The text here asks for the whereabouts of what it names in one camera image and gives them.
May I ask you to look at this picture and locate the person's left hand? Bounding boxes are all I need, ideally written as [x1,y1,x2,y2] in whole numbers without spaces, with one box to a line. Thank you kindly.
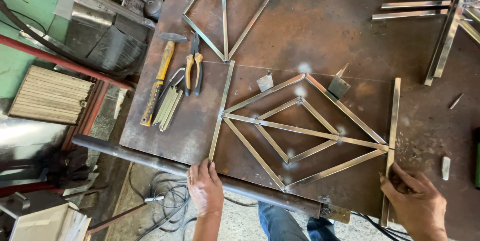
[186,158,225,218]

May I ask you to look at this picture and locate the person's right hand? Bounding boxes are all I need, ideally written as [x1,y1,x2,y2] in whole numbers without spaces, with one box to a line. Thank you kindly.
[379,162,449,241]

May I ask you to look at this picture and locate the long steel side bar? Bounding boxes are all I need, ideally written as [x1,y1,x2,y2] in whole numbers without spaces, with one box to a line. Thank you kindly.
[380,77,401,228]
[208,60,236,164]

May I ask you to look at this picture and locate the white soapstone marker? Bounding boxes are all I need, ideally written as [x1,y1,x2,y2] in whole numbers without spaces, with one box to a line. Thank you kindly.
[441,156,451,181]

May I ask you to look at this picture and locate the dark round steel pipe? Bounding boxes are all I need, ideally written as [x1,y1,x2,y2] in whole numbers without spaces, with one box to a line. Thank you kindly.
[71,134,324,219]

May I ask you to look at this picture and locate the person's blue jeans legs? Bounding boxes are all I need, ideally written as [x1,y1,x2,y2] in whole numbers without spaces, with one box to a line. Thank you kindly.
[257,201,341,241]

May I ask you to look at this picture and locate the bundle of short steel strips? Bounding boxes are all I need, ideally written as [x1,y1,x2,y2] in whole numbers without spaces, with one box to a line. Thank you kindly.
[152,85,184,132]

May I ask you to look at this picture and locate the short steel rod piece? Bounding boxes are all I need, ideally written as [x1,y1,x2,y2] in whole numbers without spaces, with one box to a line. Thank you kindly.
[449,93,465,111]

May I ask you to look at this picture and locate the yellow and black pliers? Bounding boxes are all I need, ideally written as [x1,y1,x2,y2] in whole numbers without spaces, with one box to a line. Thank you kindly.
[183,33,205,97]

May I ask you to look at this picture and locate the small flat steel plate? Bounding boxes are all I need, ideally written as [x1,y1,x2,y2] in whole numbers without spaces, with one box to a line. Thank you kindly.
[256,71,275,93]

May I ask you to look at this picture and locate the black cloth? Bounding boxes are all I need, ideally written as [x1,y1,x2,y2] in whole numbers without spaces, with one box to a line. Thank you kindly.
[46,146,91,190]

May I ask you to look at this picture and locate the small dark angle steel block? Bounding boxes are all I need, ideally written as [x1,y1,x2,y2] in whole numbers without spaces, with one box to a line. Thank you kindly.
[327,63,352,100]

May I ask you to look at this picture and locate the white box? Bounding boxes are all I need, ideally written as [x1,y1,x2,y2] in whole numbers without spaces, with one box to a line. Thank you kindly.
[0,190,91,241]

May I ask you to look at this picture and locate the stack of slatted strips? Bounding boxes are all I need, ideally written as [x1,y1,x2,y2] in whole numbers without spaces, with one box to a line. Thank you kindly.
[7,65,95,127]

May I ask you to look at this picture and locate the heap of sheet metal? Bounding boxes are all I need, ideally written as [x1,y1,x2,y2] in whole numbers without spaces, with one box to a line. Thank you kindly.
[18,0,156,77]

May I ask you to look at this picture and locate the shiny steel sheet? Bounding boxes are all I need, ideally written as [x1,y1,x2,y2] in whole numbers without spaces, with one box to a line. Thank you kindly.
[0,98,70,182]

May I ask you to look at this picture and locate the short square steel tube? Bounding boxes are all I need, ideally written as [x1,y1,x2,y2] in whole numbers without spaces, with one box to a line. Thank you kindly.
[371,8,450,22]
[381,0,452,10]

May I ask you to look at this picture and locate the round grey metal cap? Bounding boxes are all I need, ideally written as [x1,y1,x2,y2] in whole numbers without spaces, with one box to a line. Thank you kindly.
[144,0,165,19]

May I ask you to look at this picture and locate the red painted pipe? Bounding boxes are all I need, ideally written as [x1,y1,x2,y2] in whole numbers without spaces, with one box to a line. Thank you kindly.
[0,33,136,92]

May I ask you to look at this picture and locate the tangle of black cables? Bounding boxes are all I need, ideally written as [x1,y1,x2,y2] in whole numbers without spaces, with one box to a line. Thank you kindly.
[128,162,259,241]

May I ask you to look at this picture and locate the double diamond steel frame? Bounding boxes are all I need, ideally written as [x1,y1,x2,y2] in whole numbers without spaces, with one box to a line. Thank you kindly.
[221,72,390,192]

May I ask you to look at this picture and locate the bent steel wire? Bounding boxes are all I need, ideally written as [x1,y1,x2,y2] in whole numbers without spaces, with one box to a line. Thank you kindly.
[160,67,187,97]

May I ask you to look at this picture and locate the yellow handled hammer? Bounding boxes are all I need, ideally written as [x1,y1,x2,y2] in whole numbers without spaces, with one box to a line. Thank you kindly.
[140,32,188,127]

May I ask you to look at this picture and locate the single diamond steel frame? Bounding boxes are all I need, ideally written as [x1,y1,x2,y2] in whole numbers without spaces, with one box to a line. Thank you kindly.
[181,0,274,63]

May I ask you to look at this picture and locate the large steel tube frame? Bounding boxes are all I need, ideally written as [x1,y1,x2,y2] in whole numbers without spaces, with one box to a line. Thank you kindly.
[424,0,480,87]

